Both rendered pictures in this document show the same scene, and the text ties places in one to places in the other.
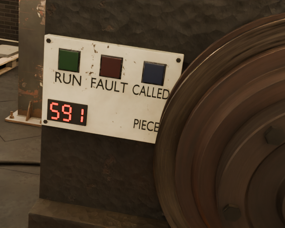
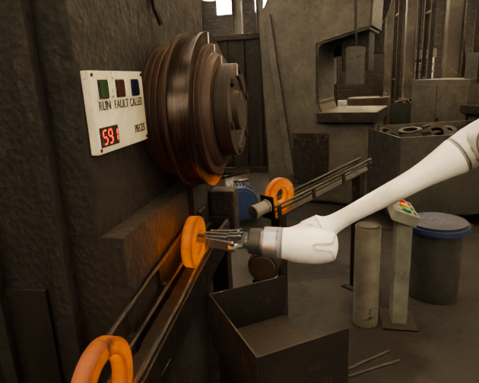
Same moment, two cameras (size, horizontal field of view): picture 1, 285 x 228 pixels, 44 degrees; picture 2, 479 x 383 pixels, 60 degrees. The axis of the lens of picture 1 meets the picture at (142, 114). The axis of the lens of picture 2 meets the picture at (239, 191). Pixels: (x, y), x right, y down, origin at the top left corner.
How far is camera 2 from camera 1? 1.09 m
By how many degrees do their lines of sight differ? 77
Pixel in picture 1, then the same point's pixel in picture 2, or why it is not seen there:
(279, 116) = (230, 74)
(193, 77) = (190, 71)
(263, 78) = (207, 64)
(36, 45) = not seen: outside the picture
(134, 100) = (131, 111)
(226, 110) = (207, 82)
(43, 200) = (106, 234)
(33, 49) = not seen: outside the picture
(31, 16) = not seen: outside the picture
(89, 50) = (109, 78)
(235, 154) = (228, 96)
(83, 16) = (93, 51)
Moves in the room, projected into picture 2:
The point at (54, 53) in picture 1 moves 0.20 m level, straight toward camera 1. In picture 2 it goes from (95, 85) to (188, 80)
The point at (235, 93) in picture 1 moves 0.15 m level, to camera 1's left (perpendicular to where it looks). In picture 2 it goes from (204, 74) to (190, 74)
